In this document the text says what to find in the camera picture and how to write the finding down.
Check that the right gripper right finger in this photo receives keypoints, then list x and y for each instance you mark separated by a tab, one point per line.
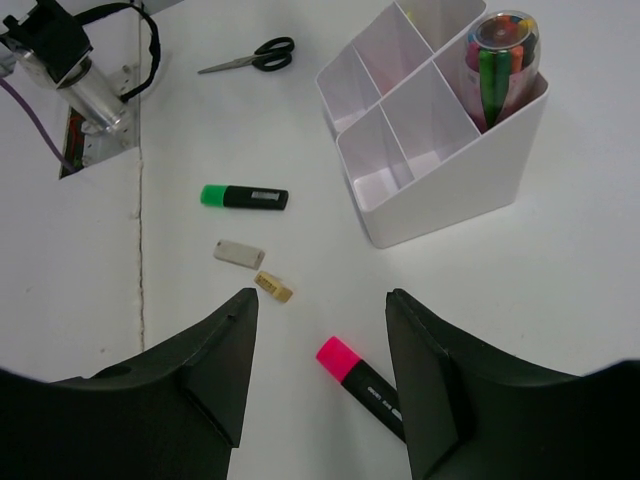
473	411

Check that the grey eraser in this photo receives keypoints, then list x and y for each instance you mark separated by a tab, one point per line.
239	254

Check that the small tan eraser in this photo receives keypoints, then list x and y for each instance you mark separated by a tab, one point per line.
273	286

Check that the black handled scissors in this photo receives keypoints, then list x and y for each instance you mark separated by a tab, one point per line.
272	56

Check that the white organizer box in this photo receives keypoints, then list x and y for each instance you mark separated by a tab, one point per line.
402	38
416	162

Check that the right white organizer box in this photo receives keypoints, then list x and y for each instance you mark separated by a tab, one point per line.
416	162

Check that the green black highlighter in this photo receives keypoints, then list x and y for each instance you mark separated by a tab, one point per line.
244	197

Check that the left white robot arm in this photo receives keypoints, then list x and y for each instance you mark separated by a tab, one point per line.
53	47

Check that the clear tube of colored pens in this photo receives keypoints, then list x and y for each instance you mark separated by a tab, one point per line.
502	54

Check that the left white organizer box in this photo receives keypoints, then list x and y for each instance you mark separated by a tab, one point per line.
402	38

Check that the pink black highlighter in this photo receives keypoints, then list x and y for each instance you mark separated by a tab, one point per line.
364	383

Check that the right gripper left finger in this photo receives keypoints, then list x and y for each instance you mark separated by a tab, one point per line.
175	411

